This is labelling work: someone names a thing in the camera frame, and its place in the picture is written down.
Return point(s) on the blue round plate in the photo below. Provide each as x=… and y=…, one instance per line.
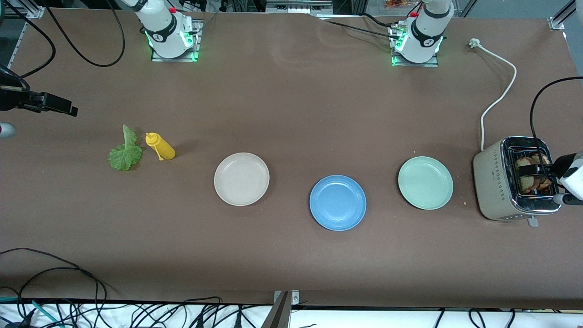
x=337, y=202

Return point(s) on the grey power strip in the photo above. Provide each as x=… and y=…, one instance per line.
x=296, y=6

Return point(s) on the beige chrome toaster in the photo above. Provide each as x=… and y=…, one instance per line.
x=492, y=182

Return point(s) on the silver metal bracket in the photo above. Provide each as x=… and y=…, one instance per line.
x=295, y=298

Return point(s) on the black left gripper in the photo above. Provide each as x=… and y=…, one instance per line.
x=558, y=164

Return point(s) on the green lettuce leaf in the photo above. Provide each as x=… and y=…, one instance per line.
x=125, y=157

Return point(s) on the aluminium frame profile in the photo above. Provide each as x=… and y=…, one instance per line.
x=34, y=11
x=558, y=21

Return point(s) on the orange snack packet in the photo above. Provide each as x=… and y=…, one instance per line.
x=396, y=3

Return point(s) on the light green round plate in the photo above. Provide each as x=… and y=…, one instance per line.
x=425, y=183

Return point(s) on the yellow mustard squeeze bottle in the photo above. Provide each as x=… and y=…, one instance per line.
x=164, y=149

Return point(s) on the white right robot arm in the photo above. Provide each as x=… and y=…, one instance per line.
x=166, y=45

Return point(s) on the brown bread slice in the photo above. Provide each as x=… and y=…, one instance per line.
x=545, y=160
x=526, y=184

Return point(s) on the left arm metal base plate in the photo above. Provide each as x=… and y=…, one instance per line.
x=430, y=64

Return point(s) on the grey metal pole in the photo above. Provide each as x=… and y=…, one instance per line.
x=278, y=316

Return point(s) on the beige round plate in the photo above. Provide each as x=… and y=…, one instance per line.
x=241, y=179

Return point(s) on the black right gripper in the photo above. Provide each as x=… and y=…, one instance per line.
x=9, y=99

